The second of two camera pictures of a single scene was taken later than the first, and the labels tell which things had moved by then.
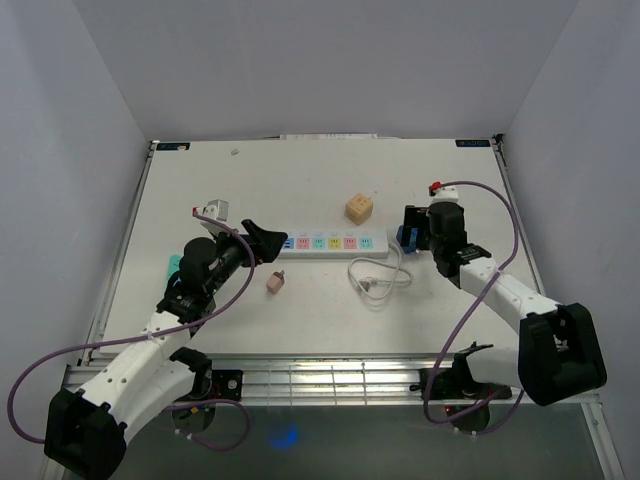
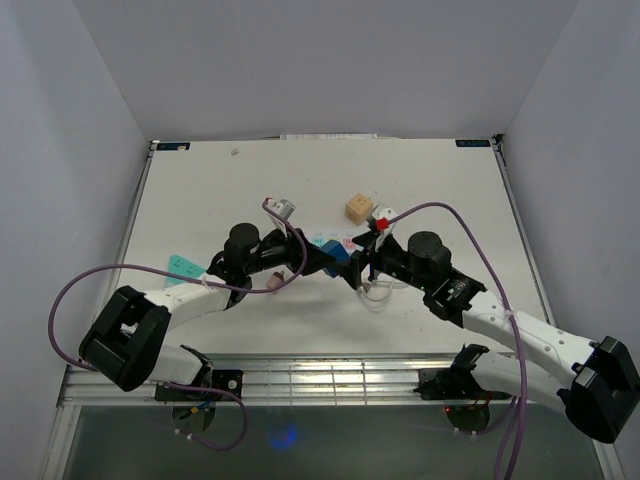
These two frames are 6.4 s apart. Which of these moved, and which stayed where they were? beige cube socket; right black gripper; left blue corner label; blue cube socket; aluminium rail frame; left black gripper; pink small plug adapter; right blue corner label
Moved: left black gripper; blue cube socket; right black gripper
Stayed: right blue corner label; left blue corner label; pink small plug adapter; beige cube socket; aluminium rail frame
